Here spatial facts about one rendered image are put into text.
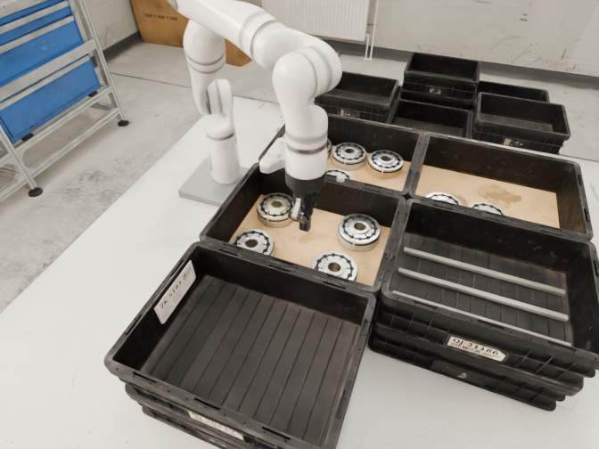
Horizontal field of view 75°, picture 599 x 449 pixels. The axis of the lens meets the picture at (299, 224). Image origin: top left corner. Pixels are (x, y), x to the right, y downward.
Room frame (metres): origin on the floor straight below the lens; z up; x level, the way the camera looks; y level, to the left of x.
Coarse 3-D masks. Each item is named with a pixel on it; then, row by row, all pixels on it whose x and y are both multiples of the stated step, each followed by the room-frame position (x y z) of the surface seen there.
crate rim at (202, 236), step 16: (368, 192) 0.72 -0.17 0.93; (384, 192) 0.72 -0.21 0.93; (224, 208) 0.66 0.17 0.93; (400, 208) 0.66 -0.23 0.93; (208, 224) 0.61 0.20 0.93; (208, 240) 0.56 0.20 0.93; (256, 256) 0.52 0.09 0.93; (384, 256) 0.53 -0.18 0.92; (304, 272) 0.48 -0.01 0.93; (320, 272) 0.48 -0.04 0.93; (384, 272) 0.48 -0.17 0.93; (368, 288) 0.44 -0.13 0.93
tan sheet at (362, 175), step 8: (328, 160) 0.98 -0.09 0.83; (328, 168) 0.94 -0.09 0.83; (360, 168) 0.94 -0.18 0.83; (408, 168) 0.94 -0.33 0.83; (352, 176) 0.91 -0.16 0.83; (360, 176) 0.91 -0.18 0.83; (368, 176) 0.91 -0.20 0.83; (400, 176) 0.91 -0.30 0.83; (376, 184) 0.87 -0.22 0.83; (384, 184) 0.87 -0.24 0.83; (392, 184) 0.87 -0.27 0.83; (400, 184) 0.87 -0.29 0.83
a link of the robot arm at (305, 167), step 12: (276, 144) 0.61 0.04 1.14; (264, 156) 0.57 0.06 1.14; (276, 156) 0.57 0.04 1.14; (288, 156) 0.55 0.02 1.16; (300, 156) 0.53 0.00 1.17; (312, 156) 0.53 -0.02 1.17; (324, 156) 0.55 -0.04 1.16; (264, 168) 0.55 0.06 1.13; (276, 168) 0.55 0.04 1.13; (288, 168) 0.55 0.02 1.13; (300, 168) 0.53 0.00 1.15; (312, 168) 0.53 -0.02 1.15; (324, 168) 0.55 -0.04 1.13
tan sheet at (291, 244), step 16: (256, 208) 0.77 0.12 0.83; (256, 224) 0.71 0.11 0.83; (320, 224) 0.71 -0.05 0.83; (336, 224) 0.71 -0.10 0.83; (288, 240) 0.66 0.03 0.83; (304, 240) 0.66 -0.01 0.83; (320, 240) 0.66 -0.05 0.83; (336, 240) 0.66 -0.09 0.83; (384, 240) 0.66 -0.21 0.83; (288, 256) 0.60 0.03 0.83; (304, 256) 0.60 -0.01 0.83; (352, 256) 0.60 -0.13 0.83; (368, 256) 0.60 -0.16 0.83; (368, 272) 0.56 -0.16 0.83
